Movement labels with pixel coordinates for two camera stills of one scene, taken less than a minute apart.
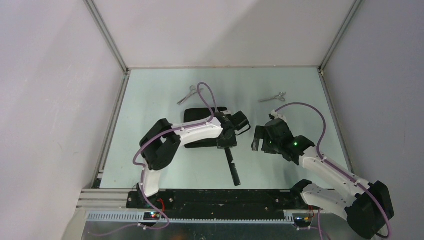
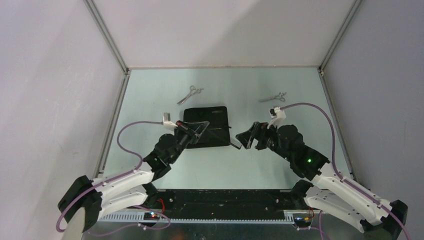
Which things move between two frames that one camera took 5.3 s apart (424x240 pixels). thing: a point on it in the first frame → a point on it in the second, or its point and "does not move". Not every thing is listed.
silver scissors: x=192 y=91 does not move
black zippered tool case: x=194 y=114 does not move
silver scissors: x=279 y=96 does not move
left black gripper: x=232 y=143 → x=193 y=130
